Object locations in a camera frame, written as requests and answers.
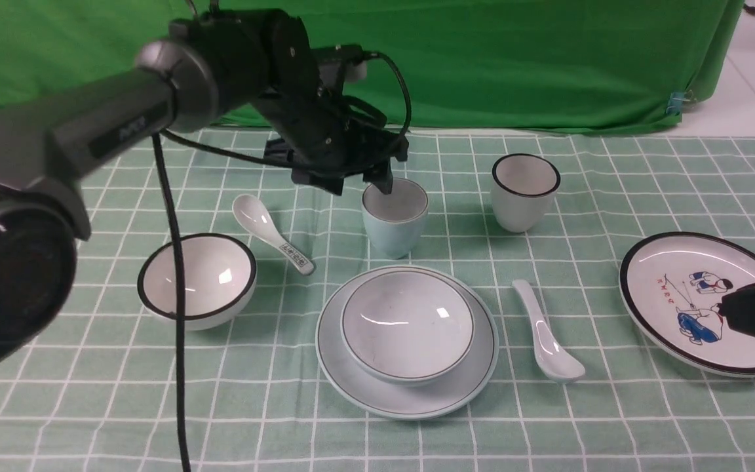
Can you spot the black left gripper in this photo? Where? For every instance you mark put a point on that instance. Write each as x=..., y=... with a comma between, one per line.
x=331, y=134

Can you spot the light blue cup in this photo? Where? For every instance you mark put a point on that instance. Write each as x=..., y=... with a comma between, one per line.
x=394, y=222

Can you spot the light blue shallow bowl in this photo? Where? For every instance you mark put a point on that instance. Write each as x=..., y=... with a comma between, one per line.
x=406, y=326

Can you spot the plain white spoon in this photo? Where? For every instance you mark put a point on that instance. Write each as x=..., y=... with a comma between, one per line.
x=552, y=359

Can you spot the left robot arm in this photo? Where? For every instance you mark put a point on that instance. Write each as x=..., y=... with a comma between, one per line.
x=245, y=84

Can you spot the cartoon plate black rim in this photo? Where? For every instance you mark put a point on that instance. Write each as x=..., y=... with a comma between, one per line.
x=673, y=285

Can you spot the black-rimmed white cup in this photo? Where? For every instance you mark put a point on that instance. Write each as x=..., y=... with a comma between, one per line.
x=523, y=189

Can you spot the black-rimmed white bowl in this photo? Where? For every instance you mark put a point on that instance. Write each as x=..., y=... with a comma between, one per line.
x=220, y=278

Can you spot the green checkered tablecloth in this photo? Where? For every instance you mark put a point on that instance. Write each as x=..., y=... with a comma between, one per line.
x=95, y=391

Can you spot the blue backdrop clip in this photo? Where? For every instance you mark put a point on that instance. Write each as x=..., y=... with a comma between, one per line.
x=675, y=103

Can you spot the light blue plate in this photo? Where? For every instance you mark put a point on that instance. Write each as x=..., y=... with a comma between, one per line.
x=443, y=395

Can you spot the green backdrop cloth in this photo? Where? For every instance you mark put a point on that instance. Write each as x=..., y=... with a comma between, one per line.
x=561, y=66

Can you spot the white spoon patterned handle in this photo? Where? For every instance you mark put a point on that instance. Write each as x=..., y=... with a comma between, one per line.
x=253, y=216

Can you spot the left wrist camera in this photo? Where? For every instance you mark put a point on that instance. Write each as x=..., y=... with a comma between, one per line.
x=340, y=64

